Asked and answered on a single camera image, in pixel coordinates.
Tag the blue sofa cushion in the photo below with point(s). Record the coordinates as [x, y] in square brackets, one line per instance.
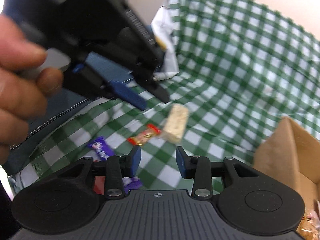
[60, 108]

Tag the person's left hand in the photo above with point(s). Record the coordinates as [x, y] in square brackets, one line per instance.
[22, 99]

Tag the round cookies clear packet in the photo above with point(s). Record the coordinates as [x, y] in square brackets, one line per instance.
[309, 226]

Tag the white patterned pillow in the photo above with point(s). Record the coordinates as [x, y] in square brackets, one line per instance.
[165, 47]

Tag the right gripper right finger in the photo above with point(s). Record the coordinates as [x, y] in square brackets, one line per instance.
[198, 168]

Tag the white rice cracker packet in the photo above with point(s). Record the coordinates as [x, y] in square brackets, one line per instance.
[175, 124]

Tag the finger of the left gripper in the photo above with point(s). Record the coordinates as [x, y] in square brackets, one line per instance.
[153, 86]
[126, 94]

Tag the small red orange candy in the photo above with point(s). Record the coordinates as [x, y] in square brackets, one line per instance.
[144, 136]

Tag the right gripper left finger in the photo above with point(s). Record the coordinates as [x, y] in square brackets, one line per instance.
[117, 168]

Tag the green white checkered cloth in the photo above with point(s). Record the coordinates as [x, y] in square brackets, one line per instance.
[242, 68]

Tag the purple chocolate bar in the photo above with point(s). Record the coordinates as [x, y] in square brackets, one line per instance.
[101, 148]

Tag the brown cardboard box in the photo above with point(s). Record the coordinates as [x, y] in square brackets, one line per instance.
[291, 156]

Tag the red snack packet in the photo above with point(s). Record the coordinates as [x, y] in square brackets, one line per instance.
[99, 185]

